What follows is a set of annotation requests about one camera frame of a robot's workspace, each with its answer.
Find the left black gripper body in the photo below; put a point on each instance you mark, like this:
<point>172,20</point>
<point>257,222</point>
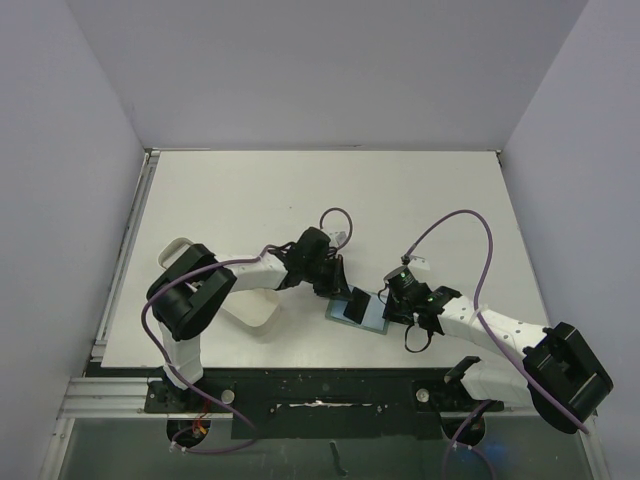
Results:
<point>321,273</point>

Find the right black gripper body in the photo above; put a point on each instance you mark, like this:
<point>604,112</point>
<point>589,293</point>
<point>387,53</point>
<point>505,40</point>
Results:
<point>396,304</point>

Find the black credit card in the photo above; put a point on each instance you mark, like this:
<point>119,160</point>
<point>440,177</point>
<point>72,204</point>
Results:
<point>357,305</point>

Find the blue credit card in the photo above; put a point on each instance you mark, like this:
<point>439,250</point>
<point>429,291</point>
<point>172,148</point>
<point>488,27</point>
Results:
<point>336,309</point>

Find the green card holder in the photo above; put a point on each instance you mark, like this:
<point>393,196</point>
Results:
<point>373,320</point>

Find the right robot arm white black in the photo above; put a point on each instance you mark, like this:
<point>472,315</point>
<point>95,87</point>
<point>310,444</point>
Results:
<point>553,369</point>

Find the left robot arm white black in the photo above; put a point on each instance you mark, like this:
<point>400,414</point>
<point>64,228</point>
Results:
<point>187,296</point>

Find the white oblong tray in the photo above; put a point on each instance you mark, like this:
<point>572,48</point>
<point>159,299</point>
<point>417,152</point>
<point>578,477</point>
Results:
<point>256,309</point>

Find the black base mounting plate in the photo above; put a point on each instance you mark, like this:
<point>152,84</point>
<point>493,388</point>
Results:
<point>321,403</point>

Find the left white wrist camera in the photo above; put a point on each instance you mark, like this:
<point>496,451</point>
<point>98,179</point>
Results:
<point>337,239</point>

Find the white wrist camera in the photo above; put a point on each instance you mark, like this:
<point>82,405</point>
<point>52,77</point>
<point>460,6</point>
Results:
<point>337,239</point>
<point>414,262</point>

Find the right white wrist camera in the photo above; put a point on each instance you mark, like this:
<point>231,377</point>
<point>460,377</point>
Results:
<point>414,262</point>

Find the aluminium left side rail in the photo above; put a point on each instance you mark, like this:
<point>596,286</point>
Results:
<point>149,165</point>

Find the aluminium rail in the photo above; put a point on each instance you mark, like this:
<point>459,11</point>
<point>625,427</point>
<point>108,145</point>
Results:
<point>104,398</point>
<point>149,165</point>

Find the aluminium front rail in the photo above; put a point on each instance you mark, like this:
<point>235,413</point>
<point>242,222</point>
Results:
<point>104,398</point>

